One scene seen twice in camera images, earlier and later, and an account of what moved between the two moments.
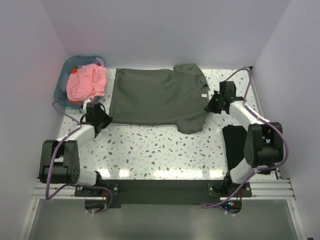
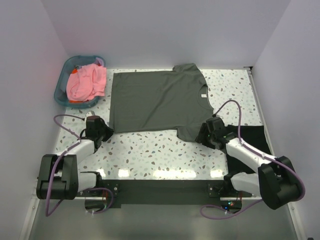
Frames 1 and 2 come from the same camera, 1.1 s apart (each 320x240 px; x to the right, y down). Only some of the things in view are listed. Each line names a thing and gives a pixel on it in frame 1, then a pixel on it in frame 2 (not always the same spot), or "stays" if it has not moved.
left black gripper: x=108 y=119 -> x=109 y=131
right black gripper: x=210 y=107 -> x=201 y=137
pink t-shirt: x=87 y=82 stays
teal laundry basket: x=60 y=95 stays
